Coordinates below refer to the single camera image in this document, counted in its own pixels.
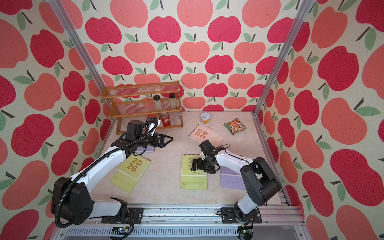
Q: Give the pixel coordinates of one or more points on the red soda can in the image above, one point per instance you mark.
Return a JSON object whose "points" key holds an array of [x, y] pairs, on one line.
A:
{"points": [[165, 119]]}

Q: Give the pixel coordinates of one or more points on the purple calendar near shelf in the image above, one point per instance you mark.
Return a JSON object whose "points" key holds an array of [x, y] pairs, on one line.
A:
{"points": [[148, 149]]}

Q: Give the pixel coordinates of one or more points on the green calendar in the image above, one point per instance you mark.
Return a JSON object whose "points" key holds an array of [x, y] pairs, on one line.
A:
{"points": [[192, 180], [130, 172]]}

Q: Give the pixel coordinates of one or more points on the white yellow food can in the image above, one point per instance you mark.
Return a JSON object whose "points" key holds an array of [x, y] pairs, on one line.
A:
{"points": [[205, 118]]}

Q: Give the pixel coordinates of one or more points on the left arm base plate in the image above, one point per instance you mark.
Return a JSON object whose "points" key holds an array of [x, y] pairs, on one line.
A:
{"points": [[125, 213]]}

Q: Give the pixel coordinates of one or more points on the right aluminium corner post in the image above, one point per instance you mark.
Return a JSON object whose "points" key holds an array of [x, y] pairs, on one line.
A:
{"points": [[301, 16]]}

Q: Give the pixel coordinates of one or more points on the wooden tiered shelf rack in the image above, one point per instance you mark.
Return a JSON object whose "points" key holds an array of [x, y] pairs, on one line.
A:
{"points": [[135, 102]]}

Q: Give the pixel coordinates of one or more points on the right glass spice jar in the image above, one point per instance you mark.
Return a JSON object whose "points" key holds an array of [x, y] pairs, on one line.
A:
{"points": [[172, 99]]}

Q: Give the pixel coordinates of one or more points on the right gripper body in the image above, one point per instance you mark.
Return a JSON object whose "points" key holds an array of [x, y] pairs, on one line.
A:
{"points": [[208, 168]]}

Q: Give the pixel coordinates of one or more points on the green orange snack packet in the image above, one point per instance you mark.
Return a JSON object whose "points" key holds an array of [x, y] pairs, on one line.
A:
{"points": [[235, 126]]}

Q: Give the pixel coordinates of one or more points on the left glass spice jar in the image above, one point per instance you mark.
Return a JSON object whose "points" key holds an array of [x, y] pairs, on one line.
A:
{"points": [[157, 101]]}

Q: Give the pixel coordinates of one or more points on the pink calendar at back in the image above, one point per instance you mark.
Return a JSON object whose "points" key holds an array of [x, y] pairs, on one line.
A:
{"points": [[202, 133]]}

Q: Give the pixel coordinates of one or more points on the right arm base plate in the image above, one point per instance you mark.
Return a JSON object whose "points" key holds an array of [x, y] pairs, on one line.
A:
{"points": [[236, 216]]}

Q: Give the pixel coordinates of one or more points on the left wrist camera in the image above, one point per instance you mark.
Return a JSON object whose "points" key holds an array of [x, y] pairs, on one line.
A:
{"points": [[151, 124]]}

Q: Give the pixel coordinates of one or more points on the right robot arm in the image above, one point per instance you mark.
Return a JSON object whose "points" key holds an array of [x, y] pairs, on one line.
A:
{"points": [[259, 179]]}

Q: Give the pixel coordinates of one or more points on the aluminium corner post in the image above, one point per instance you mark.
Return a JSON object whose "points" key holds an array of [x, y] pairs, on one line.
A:
{"points": [[71, 31], [301, 16]]}

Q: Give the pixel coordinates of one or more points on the aluminium frame rail front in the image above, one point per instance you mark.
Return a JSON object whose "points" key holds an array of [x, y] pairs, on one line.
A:
{"points": [[188, 222]]}

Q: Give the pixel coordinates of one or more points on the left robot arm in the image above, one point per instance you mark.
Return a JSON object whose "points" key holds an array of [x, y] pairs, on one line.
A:
{"points": [[72, 203]]}

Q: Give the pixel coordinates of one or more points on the glass spice jar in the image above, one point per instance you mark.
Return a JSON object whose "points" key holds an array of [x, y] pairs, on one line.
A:
{"points": [[172, 99], [157, 101]]}

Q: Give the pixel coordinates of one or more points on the flat red tin can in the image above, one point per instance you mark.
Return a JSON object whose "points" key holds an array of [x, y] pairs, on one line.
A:
{"points": [[153, 116]]}

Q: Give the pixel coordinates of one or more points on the purple calendar right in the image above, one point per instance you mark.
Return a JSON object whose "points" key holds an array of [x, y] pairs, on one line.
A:
{"points": [[231, 179]]}

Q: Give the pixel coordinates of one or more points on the left aluminium corner post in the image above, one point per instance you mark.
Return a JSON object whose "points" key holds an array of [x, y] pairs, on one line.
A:
{"points": [[71, 31]]}

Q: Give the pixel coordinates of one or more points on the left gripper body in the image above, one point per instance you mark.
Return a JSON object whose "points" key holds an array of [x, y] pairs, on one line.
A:
{"points": [[146, 140]]}

